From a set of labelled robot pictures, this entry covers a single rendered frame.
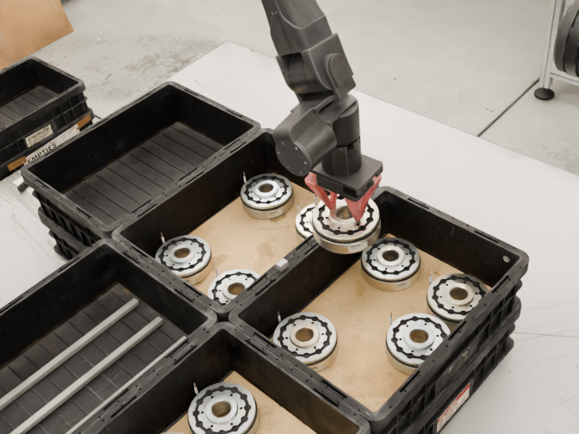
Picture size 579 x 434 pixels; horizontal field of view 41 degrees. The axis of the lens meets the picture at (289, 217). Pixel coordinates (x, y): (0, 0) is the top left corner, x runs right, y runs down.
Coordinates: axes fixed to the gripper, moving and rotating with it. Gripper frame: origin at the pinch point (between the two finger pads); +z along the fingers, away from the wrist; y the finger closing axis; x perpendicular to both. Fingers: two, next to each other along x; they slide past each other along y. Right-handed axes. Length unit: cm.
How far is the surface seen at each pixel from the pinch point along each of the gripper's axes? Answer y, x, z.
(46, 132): -134, 26, 57
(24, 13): -271, 108, 95
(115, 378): -22.8, -34.2, 21.3
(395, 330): 10.4, -3.1, 19.0
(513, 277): 22.9, 11.0, 12.3
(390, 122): -32, 62, 38
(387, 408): 19.7, -19.6, 11.1
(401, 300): 6.7, 4.7, 22.2
